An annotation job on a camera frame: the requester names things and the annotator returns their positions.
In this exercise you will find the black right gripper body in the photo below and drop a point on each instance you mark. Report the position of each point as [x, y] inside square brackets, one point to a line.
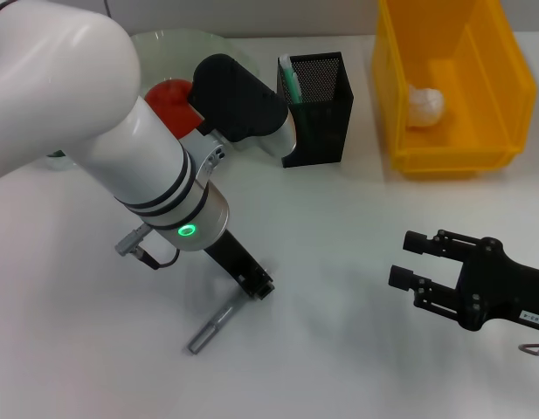
[500, 288]

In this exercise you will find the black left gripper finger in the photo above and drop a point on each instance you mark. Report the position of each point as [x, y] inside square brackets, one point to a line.
[269, 279]
[260, 291]

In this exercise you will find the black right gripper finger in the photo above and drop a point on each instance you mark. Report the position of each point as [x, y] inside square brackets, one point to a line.
[417, 242]
[402, 277]

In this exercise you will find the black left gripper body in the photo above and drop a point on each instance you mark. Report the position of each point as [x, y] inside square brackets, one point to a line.
[232, 257]

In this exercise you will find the grey pen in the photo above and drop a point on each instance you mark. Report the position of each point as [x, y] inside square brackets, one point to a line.
[208, 334]

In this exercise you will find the white paper ball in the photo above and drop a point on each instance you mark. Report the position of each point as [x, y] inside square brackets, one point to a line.
[426, 107]

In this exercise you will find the black mesh pen holder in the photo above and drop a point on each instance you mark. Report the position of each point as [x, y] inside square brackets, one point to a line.
[321, 131]

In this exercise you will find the orange fruit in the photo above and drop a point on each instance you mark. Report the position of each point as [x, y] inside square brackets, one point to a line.
[173, 105]

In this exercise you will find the green thread snips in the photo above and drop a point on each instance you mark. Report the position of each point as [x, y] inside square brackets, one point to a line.
[293, 83]

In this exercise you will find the clear bottle with green label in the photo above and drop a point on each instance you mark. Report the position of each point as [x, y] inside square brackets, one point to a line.
[59, 158]

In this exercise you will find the pale green wavy fruit plate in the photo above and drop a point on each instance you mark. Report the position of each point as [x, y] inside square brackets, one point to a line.
[216, 43]

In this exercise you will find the yellow plastic bin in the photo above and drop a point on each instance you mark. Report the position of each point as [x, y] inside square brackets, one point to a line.
[470, 131]

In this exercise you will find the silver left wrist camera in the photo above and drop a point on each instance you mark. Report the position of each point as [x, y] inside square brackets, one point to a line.
[238, 100]

